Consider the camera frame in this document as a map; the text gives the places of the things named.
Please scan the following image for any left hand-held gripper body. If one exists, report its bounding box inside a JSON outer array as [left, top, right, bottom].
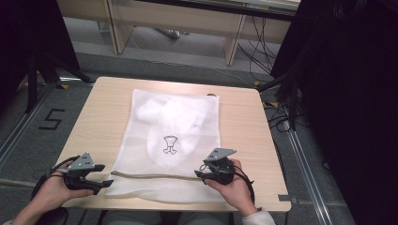
[[63, 152, 102, 191]]

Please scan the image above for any light wooden desk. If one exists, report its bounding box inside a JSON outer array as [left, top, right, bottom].
[[55, 0, 302, 67]]

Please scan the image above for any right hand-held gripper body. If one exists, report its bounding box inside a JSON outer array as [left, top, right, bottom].
[[203, 147, 237, 186]]

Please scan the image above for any white mesh laundry bag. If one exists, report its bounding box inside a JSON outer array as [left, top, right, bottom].
[[105, 88, 227, 204]]

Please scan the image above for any bundle of black cables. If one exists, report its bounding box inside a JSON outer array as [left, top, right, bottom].
[[237, 14, 283, 83]]

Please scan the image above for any black metal stand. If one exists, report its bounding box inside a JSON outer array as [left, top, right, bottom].
[[256, 69, 303, 131], [25, 51, 94, 114]]

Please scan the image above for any person's right hand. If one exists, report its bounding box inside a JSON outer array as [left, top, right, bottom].
[[205, 158, 255, 218]]

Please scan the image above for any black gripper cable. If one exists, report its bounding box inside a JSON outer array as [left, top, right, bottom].
[[232, 164, 256, 204], [30, 155, 81, 201]]

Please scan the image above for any white garment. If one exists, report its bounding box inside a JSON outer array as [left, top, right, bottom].
[[136, 93, 218, 170]]

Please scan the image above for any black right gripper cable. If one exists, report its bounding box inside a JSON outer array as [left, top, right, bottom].
[[232, 164, 256, 204]]

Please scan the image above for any metal floor rail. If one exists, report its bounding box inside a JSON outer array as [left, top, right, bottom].
[[0, 83, 55, 172], [284, 120, 334, 225]]

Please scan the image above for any white cable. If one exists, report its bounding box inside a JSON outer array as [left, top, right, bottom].
[[127, 29, 259, 89]]

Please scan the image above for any gray tape strip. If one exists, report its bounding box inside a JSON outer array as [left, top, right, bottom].
[[277, 193, 299, 203]]

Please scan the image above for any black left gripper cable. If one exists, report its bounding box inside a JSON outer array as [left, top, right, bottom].
[[30, 155, 81, 201]]

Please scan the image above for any person's left hand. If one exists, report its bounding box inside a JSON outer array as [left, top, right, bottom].
[[38, 160, 95, 214]]

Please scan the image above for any gray power strip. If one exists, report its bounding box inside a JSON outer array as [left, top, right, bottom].
[[153, 27, 182, 40]]

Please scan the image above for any black curtain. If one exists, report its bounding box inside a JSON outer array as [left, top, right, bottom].
[[269, 0, 398, 225], [0, 0, 82, 109]]

